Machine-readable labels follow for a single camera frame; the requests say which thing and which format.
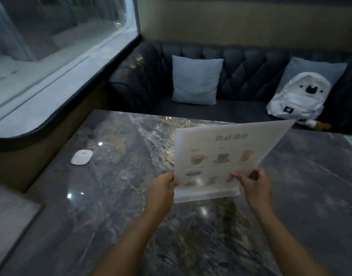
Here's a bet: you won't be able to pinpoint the person's right hand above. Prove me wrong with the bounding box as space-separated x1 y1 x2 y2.
231 168 273 214

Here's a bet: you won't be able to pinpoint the person's left hand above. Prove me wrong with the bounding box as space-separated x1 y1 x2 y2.
147 171 179 215

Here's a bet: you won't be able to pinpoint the clear acrylic menu stand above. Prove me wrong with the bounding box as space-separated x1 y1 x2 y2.
174 119 296 204

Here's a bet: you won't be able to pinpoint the person's left forearm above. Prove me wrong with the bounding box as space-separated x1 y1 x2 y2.
88 210 168 276

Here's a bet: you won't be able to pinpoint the person's right forearm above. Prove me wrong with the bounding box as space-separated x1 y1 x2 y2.
255 202 332 276

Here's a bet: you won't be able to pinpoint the white oval call button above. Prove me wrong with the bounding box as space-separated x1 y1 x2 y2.
71 149 94 165

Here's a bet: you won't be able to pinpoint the dark tufted leather sofa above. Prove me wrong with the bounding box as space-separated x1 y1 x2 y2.
106 41 352 135

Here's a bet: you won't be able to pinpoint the orange plush toy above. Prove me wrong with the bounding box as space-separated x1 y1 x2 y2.
305 120 332 132

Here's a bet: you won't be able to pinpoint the white bear backpack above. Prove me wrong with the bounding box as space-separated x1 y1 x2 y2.
266 72 332 122

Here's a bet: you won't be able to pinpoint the grey square cushion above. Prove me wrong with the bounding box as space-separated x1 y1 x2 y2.
275 57 348 96
171 55 224 106

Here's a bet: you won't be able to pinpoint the large glass window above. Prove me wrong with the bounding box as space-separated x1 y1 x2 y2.
0 0 142 144

